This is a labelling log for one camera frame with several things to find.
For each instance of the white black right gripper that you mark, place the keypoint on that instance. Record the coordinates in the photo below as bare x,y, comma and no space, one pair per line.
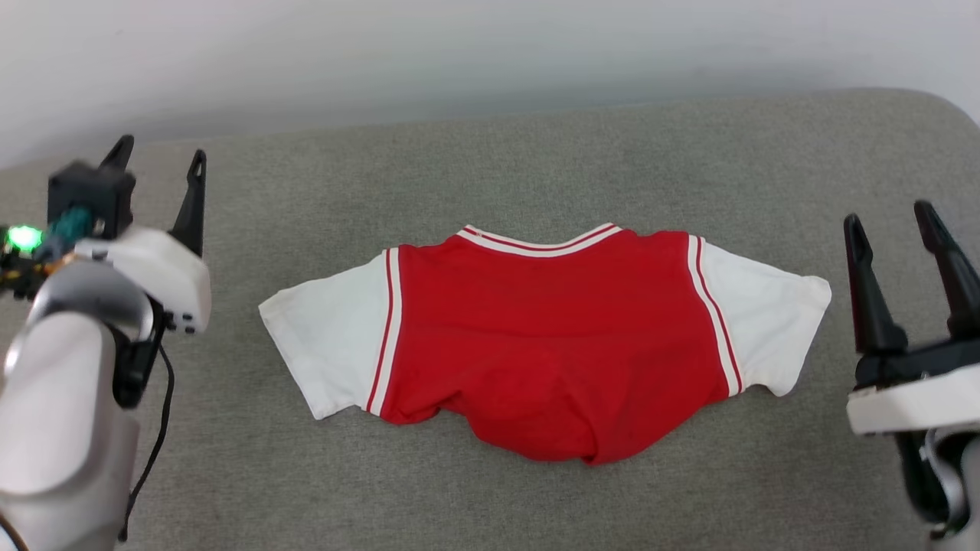
919,398

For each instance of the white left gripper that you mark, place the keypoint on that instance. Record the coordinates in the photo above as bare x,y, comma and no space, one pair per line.
164,272

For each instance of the red white jersey shirt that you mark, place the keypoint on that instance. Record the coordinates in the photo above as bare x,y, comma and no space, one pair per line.
551,344

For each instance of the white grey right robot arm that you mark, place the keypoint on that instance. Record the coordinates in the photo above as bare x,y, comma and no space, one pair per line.
945,482

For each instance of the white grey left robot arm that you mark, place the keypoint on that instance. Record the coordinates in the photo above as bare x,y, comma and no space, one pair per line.
61,428

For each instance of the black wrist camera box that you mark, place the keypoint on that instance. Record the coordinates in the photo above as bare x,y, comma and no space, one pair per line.
88,195

